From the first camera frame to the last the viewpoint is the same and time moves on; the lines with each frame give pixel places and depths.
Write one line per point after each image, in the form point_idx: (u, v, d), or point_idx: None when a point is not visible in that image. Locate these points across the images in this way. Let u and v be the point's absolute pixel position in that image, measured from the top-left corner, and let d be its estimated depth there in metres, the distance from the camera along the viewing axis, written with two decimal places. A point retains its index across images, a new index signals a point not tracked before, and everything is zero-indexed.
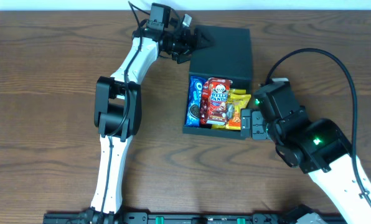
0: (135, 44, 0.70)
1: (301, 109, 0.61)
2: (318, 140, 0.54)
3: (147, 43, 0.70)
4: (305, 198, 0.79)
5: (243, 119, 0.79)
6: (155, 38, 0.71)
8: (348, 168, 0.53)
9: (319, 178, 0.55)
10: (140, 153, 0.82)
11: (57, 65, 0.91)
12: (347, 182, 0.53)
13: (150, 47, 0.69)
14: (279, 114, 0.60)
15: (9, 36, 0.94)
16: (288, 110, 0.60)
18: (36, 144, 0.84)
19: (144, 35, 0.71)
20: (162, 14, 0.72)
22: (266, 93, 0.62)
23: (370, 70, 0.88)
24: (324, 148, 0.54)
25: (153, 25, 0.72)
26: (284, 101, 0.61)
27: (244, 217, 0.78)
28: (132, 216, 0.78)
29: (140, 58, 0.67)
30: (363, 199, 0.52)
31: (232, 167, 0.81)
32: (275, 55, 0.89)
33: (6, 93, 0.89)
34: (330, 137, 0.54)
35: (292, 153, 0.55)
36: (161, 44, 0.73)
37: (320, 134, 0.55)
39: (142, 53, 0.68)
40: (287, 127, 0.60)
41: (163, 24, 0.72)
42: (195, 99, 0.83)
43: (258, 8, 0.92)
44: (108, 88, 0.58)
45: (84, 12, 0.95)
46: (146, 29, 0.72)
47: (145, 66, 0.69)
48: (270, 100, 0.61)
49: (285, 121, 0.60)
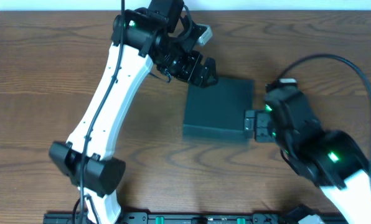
0: (111, 65, 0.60)
1: (315, 120, 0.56)
2: (335, 157, 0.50)
3: (124, 70, 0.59)
4: (304, 198, 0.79)
5: (247, 120, 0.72)
6: (147, 40, 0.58)
8: (366, 188, 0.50)
9: (333, 193, 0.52)
10: (140, 153, 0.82)
11: (57, 65, 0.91)
12: (364, 203, 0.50)
13: (129, 75, 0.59)
14: (292, 124, 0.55)
15: (9, 37, 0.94)
16: (301, 119, 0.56)
18: (35, 144, 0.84)
19: (129, 39, 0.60)
20: (167, 7, 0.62)
22: (279, 101, 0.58)
23: None
24: (341, 165, 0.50)
25: (154, 15, 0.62)
26: (298, 109, 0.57)
27: (244, 217, 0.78)
28: (132, 216, 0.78)
29: (114, 100, 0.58)
30: None
31: (232, 167, 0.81)
32: (276, 55, 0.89)
33: (6, 93, 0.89)
34: (349, 154, 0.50)
35: (307, 168, 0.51)
36: (157, 44, 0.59)
37: (338, 150, 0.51)
39: (117, 86, 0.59)
40: (301, 138, 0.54)
41: (167, 17, 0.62)
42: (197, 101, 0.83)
43: (258, 7, 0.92)
44: (64, 154, 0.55)
45: (84, 11, 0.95)
46: (132, 23, 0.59)
47: (126, 101, 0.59)
48: (283, 109, 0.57)
49: (298, 131, 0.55)
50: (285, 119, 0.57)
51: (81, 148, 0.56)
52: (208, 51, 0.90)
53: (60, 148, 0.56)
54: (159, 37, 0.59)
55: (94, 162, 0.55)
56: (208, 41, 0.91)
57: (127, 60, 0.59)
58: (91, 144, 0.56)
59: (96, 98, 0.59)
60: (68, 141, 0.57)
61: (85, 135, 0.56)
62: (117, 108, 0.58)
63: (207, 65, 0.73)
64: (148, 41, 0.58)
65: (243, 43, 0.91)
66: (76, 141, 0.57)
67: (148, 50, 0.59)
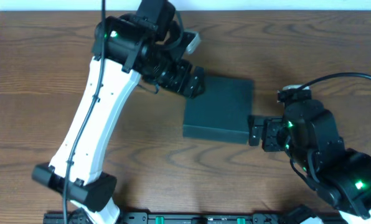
0: (93, 82, 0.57)
1: (339, 140, 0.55)
2: (360, 184, 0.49)
3: (107, 86, 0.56)
4: (305, 198, 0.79)
5: (255, 128, 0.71)
6: (132, 50, 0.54)
8: None
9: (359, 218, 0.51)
10: (140, 153, 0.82)
11: (57, 65, 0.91)
12: None
13: (113, 93, 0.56)
14: (317, 145, 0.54)
15: (9, 36, 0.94)
16: (325, 140, 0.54)
18: (35, 144, 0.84)
19: (112, 50, 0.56)
20: (156, 13, 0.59)
22: (304, 118, 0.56)
23: None
24: (366, 192, 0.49)
25: (142, 22, 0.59)
26: (327, 129, 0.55)
27: (244, 217, 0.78)
28: (132, 216, 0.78)
29: (95, 122, 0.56)
30: None
31: (232, 167, 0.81)
32: (275, 55, 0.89)
33: (6, 93, 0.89)
34: None
35: (328, 191, 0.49)
36: (143, 54, 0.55)
37: (363, 176, 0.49)
39: (98, 106, 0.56)
40: (324, 160, 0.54)
41: (156, 25, 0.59)
42: (197, 102, 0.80)
43: (257, 8, 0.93)
44: (46, 178, 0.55)
45: (84, 11, 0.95)
46: (115, 33, 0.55)
47: (109, 122, 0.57)
48: (308, 126, 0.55)
49: (320, 153, 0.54)
50: (307, 138, 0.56)
51: (64, 172, 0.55)
52: (208, 51, 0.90)
53: (43, 172, 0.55)
54: (144, 46, 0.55)
55: (78, 189, 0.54)
56: (208, 42, 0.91)
57: (109, 74, 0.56)
58: (73, 169, 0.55)
59: (78, 117, 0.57)
60: (51, 163, 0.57)
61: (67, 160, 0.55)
62: (101, 129, 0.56)
63: (196, 75, 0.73)
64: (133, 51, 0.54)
65: (243, 43, 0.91)
66: (58, 165, 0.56)
67: (132, 63, 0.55)
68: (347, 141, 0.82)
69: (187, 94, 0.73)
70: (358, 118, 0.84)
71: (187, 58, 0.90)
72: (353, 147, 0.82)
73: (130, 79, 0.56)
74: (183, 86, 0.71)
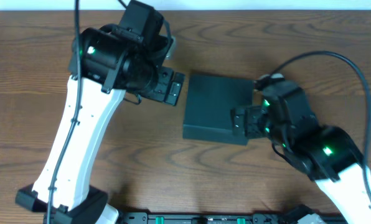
0: (71, 104, 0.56)
1: (312, 115, 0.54)
2: (330, 150, 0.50)
3: (86, 109, 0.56)
4: (305, 198, 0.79)
5: (236, 117, 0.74)
6: (113, 65, 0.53)
8: (359, 180, 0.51)
9: (329, 186, 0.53)
10: (140, 153, 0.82)
11: (57, 65, 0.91)
12: (356, 193, 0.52)
13: (93, 115, 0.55)
14: (289, 119, 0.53)
15: (9, 36, 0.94)
16: (299, 115, 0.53)
18: (35, 144, 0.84)
19: (91, 65, 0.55)
20: (140, 24, 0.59)
22: (278, 96, 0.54)
23: None
24: (335, 158, 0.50)
25: (126, 33, 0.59)
26: (299, 104, 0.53)
27: (244, 217, 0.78)
28: (132, 216, 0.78)
29: (76, 145, 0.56)
30: None
31: (232, 167, 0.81)
32: (275, 55, 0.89)
33: (6, 93, 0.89)
34: (343, 147, 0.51)
35: (302, 162, 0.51)
36: (125, 69, 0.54)
37: (332, 144, 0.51)
39: (78, 129, 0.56)
40: (299, 133, 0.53)
41: (140, 37, 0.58)
42: (195, 99, 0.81)
43: (257, 7, 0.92)
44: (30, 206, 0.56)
45: (84, 11, 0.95)
46: (93, 48, 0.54)
47: (91, 143, 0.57)
48: (282, 104, 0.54)
49: (294, 126, 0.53)
50: (282, 114, 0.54)
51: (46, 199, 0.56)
52: (208, 51, 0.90)
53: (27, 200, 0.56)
54: (126, 61, 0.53)
55: (62, 216, 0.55)
56: (207, 41, 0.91)
57: (88, 96, 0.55)
58: (56, 194, 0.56)
59: (58, 140, 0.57)
60: (33, 190, 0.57)
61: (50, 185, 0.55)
62: (83, 153, 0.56)
63: (178, 82, 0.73)
64: (114, 66, 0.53)
65: (243, 43, 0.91)
66: (41, 191, 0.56)
67: (114, 81, 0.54)
68: None
69: (170, 102, 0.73)
70: (358, 118, 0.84)
71: (187, 58, 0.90)
72: None
73: (110, 101, 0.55)
74: (164, 93, 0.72)
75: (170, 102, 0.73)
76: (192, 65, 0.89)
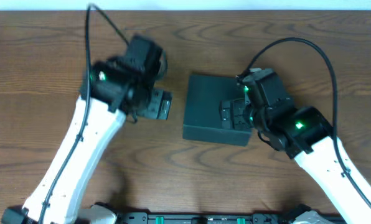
0: (77, 121, 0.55)
1: (288, 98, 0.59)
2: (300, 124, 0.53)
3: (91, 126, 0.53)
4: (305, 198, 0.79)
5: (223, 111, 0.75)
6: (118, 93, 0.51)
8: (328, 149, 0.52)
9: (305, 162, 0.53)
10: (140, 153, 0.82)
11: (57, 65, 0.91)
12: (328, 162, 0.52)
13: (97, 132, 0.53)
14: (266, 101, 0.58)
15: (9, 36, 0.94)
16: (274, 98, 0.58)
18: (35, 144, 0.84)
19: (98, 91, 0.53)
20: (144, 53, 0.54)
22: (255, 81, 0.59)
23: None
24: (307, 131, 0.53)
25: (129, 63, 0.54)
26: (272, 88, 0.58)
27: (244, 217, 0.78)
28: (132, 216, 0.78)
29: (77, 162, 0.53)
30: (345, 178, 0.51)
31: (232, 167, 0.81)
32: (275, 55, 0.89)
33: (6, 93, 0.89)
34: (314, 122, 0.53)
35: (277, 138, 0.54)
36: (129, 98, 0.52)
37: (303, 118, 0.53)
39: (81, 145, 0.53)
40: (276, 114, 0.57)
41: (144, 66, 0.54)
42: (193, 100, 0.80)
43: (258, 8, 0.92)
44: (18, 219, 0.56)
45: (84, 11, 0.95)
46: (103, 75, 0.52)
47: (91, 161, 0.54)
48: (258, 88, 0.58)
49: (271, 107, 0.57)
50: (259, 98, 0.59)
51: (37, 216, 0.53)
52: (208, 51, 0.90)
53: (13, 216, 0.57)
54: (131, 89, 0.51)
55: None
56: (208, 41, 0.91)
57: (96, 114, 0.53)
58: (48, 211, 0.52)
59: (60, 155, 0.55)
60: (25, 205, 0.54)
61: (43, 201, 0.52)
62: (82, 170, 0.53)
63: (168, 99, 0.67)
64: (119, 94, 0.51)
65: (243, 43, 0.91)
66: (32, 207, 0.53)
67: (117, 107, 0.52)
68: (347, 141, 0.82)
69: (162, 118, 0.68)
70: (358, 118, 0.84)
71: (187, 59, 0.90)
72: (353, 147, 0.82)
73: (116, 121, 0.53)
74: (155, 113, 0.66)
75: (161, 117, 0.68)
76: (192, 65, 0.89)
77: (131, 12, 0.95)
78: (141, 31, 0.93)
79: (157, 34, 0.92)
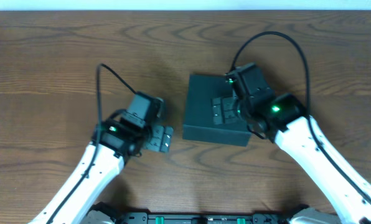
0: (85, 161, 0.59)
1: (268, 87, 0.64)
2: (276, 109, 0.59)
3: (98, 166, 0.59)
4: (305, 198, 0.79)
5: (214, 107, 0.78)
6: (121, 146, 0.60)
8: (305, 129, 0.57)
9: (281, 140, 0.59)
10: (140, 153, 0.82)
11: (57, 66, 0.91)
12: (304, 139, 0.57)
13: (102, 172, 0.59)
14: (248, 91, 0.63)
15: (9, 37, 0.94)
16: (256, 88, 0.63)
18: (35, 144, 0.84)
19: (103, 139, 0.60)
20: (145, 110, 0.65)
22: (237, 73, 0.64)
23: None
24: (281, 114, 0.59)
25: (132, 117, 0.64)
26: (254, 79, 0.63)
27: (244, 217, 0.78)
28: (132, 216, 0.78)
29: (80, 194, 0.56)
30: (320, 152, 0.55)
31: (232, 167, 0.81)
32: (275, 55, 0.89)
33: (6, 93, 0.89)
34: (288, 106, 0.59)
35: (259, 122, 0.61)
36: (131, 149, 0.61)
37: (279, 104, 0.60)
39: (87, 180, 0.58)
40: (256, 102, 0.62)
41: (143, 121, 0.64)
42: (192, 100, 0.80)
43: (258, 8, 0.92)
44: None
45: (84, 12, 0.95)
46: (113, 127, 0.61)
47: (91, 197, 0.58)
48: (239, 79, 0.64)
49: (253, 96, 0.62)
50: (243, 88, 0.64)
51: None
52: (208, 51, 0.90)
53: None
54: (133, 144, 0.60)
55: None
56: (208, 41, 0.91)
57: (103, 155, 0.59)
58: None
59: (63, 188, 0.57)
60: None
61: None
62: (84, 203, 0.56)
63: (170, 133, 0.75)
64: (123, 146, 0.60)
65: (243, 43, 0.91)
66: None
67: (122, 152, 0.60)
68: (347, 141, 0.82)
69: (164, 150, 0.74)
70: (358, 118, 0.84)
71: (187, 59, 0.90)
72: (353, 147, 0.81)
73: (119, 162, 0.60)
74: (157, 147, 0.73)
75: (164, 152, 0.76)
76: (192, 65, 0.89)
77: (131, 12, 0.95)
78: (141, 30, 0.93)
79: (157, 34, 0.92)
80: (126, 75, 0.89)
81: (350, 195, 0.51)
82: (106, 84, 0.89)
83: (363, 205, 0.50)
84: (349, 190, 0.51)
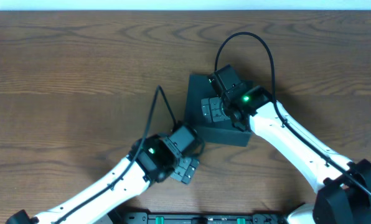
0: (116, 172, 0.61)
1: (242, 82, 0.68)
2: (247, 98, 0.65)
3: (125, 182, 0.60)
4: (305, 198, 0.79)
5: (203, 107, 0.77)
6: (153, 170, 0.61)
8: (271, 111, 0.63)
9: (254, 124, 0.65)
10: None
11: (57, 65, 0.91)
12: (271, 117, 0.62)
13: (127, 189, 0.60)
14: (223, 88, 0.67)
15: (9, 37, 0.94)
16: (230, 84, 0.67)
18: (35, 144, 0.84)
19: (139, 158, 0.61)
20: (185, 144, 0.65)
22: (214, 73, 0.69)
23: (370, 69, 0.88)
24: (251, 103, 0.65)
25: (171, 146, 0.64)
26: (228, 76, 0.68)
27: (244, 217, 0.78)
28: (132, 216, 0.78)
29: (97, 204, 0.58)
30: (284, 128, 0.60)
31: (232, 167, 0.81)
32: (274, 55, 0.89)
33: (6, 93, 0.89)
34: (257, 96, 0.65)
35: (233, 112, 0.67)
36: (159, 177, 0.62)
37: (249, 93, 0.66)
39: (110, 192, 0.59)
40: (232, 96, 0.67)
41: (180, 154, 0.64)
42: (191, 100, 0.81)
43: (257, 8, 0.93)
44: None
45: (84, 12, 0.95)
46: (152, 150, 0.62)
47: (107, 210, 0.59)
48: (216, 79, 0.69)
49: (228, 91, 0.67)
50: (220, 86, 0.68)
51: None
52: (208, 51, 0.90)
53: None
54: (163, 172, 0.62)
55: None
56: (208, 41, 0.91)
57: (132, 174, 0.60)
58: None
59: (86, 191, 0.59)
60: (35, 216, 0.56)
61: (54, 221, 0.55)
62: (98, 213, 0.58)
63: (194, 166, 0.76)
64: (154, 172, 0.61)
65: (243, 43, 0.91)
66: (43, 219, 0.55)
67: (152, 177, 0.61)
68: (348, 141, 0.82)
69: (185, 182, 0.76)
70: (358, 118, 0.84)
71: (187, 58, 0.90)
72: (354, 147, 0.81)
73: (145, 185, 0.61)
74: (184, 180, 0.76)
75: (187, 183, 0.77)
76: (191, 65, 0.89)
77: (131, 12, 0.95)
78: (141, 30, 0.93)
79: (157, 34, 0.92)
80: (126, 75, 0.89)
81: (314, 161, 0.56)
82: (106, 83, 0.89)
83: (327, 168, 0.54)
84: (314, 156, 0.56)
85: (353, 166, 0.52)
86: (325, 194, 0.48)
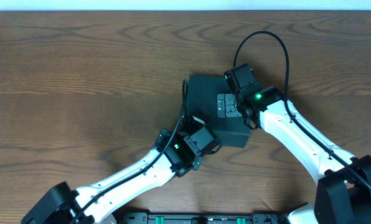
0: (147, 160, 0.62)
1: (257, 82, 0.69)
2: (259, 96, 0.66)
3: (155, 169, 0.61)
4: (305, 198, 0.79)
5: (218, 102, 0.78)
6: (178, 163, 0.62)
8: (281, 107, 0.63)
9: (263, 120, 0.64)
10: (140, 153, 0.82)
11: (57, 66, 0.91)
12: (281, 112, 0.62)
13: (156, 176, 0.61)
14: (238, 84, 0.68)
15: (9, 37, 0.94)
16: (245, 81, 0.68)
18: (35, 144, 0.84)
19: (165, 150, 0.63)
20: (205, 143, 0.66)
22: (230, 69, 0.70)
23: None
24: (262, 101, 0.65)
25: (191, 145, 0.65)
26: (244, 74, 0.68)
27: (244, 217, 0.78)
28: (132, 216, 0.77)
29: (131, 185, 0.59)
30: (292, 124, 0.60)
31: (232, 167, 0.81)
32: (275, 55, 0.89)
33: (5, 93, 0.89)
34: (270, 94, 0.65)
35: (244, 109, 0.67)
36: (180, 172, 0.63)
37: (262, 92, 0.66)
39: (142, 177, 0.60)
40: (245, 94, 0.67)
41: (200, 152, 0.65)
42: (192, 99, 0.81)
43: (257, 8, 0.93)
44: (56, 203, 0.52)
45: (84, 11, 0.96)
46: (177, 145, 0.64)
47: (137, 193, 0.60)
48: (231, 75, 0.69)
49: (242, 89, 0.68)
50: (234, 82, 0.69)
51: (84, 203, 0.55)
52: (208, 51, 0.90)
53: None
54: (184, 167, 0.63)
55: None
56: (208, 41, 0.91)
57: (162, 162, 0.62)
58: (93, 206, 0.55)
59: (122, 172, 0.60)
60: (76, 189, 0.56)
61: (93, 196, 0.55)
62: (131, 195, 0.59)
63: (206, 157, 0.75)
64: (178, 165, 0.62)
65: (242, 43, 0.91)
66: (84, 193, 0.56)
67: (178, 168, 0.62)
68: (348, 141, 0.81)
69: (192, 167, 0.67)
70: (358, 117, 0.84)
71: (187, 58, 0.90)
72: (354, 147, 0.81)
73: (171, 175, 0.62)
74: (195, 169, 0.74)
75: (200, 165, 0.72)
76: (192, 65, 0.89)
77: (131, 12, 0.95)
78: (141, 30, 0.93)
79: (157, 34, 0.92)
80: (126, 75, 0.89)
81: (318, 154, 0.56)
82: (106, 83, 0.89)
83: (329, 161, 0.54)
84: (317, 149, 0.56)
85: (356, 162, 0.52)
86: (325, 184, 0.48)
